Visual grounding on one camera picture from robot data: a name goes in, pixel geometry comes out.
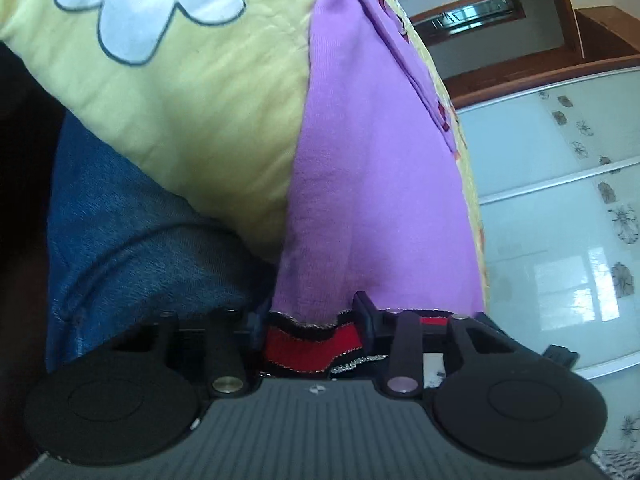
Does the blue denim jeans leg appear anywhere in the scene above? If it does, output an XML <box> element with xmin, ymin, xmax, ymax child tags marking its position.
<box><xmin>46</xmin><ymin>114</ymin><xmax>274</xmax><ymax>372</ymax></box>

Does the purple sweater with red trim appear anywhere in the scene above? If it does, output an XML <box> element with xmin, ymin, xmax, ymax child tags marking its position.
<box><xmin>265</xmin><ymin>0</ymin><xmax>486</xmax><ymax>375</ymax></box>

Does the yellow floral bed quilt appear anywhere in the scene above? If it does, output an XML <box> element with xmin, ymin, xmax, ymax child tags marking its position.
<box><xmin>0</xmin><ymin>0</ymin><xmax>494</xmax><ymax>306</ymax></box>

